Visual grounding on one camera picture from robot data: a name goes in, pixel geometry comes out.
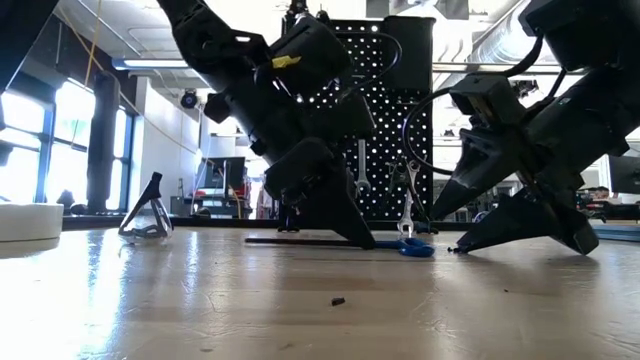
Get long ceiling light fixture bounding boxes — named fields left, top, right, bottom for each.
left=432, top=63, right=566, bottom=75
left=110, top=57, right=191, bottom=71

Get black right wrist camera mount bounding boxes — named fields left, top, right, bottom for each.
left=448, top=73, right=527, bottom=130

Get black ceiling camera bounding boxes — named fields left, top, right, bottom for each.
left=179, top=88, right=201, bottom=110

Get silver spiral air duct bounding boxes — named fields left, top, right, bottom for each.
left=434, top=9, right=539, bottom=76

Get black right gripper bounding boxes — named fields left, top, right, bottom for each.
left=430, top=64, right=640, bottom=256

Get blue T-handle hex key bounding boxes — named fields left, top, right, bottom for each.
left=244, top=236, right=436, bottom=259

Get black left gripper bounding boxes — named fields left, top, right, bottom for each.
left=202, top=69, right=378, bottom=251

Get short silver combination wrench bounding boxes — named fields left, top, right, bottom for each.
left=397, top=159, right=422, bottom=238

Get black building pillar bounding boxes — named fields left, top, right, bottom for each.
left=85, top=71, right=122, bottom=214

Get black computer monitor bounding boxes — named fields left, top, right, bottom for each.
left=607, top=154, right=640, bottom=196
left=198, top=155, right=247, bottom=192

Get clear black-framed safety glasses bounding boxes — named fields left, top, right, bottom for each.
left=118, top=171, right=175, bottom=241

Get white masking tape roll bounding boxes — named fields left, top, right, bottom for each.
left=0, top=202, right=65, bottom=243

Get black perforated pegboard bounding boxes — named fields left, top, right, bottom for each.
left=279, top=18, right=435, bottom=232

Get person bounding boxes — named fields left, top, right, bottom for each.
left=577, top=184, right=612, bottom=221

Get black pegboard bin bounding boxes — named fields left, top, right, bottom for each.
left=382, top=14, right=436, bottom=94

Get black aluminium table frame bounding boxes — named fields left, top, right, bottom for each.
left=62, top=214, right=640, bottom=244

